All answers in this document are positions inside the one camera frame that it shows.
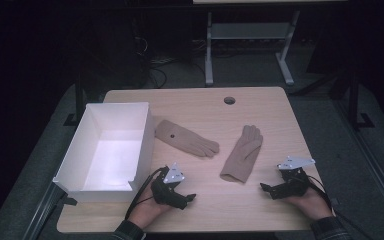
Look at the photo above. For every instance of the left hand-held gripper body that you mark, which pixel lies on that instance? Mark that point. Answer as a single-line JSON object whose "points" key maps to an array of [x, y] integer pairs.
{"points": [[166, 191]]}

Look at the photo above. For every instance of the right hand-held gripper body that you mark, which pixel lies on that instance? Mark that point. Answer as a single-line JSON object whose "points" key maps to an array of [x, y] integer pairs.
{"points": [[293, 183]]}

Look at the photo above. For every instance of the plain beige glove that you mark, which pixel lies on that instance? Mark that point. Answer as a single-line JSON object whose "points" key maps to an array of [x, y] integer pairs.
{"points": [[243, 153]]}

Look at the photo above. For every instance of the beige glove with dark button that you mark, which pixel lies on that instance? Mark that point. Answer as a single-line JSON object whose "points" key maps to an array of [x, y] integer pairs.
{"points": [[186, 138]]}

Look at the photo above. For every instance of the white box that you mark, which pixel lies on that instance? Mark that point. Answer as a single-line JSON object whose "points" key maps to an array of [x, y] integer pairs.
{"points": [[113, 156]]}

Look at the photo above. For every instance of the person's left hand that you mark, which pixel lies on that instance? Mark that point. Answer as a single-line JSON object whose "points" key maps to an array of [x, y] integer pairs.
{"points": [[146, 208]]}

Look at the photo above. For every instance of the person's right hand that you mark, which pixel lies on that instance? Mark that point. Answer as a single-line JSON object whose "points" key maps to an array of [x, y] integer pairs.
{"points": [[311, 205]]}

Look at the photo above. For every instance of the black metal stand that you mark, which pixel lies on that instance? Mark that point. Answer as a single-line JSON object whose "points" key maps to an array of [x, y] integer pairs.
{"points": [[355, 100], [78, 103]]}

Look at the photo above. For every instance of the grey metal floor rail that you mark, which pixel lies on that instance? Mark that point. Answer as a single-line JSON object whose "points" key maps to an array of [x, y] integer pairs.
{"points": [[41, 213], [373, 163]]}

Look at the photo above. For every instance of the grey metal table frame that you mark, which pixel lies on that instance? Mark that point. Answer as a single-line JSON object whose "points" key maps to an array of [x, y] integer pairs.
{"points": [[250, 30]]}

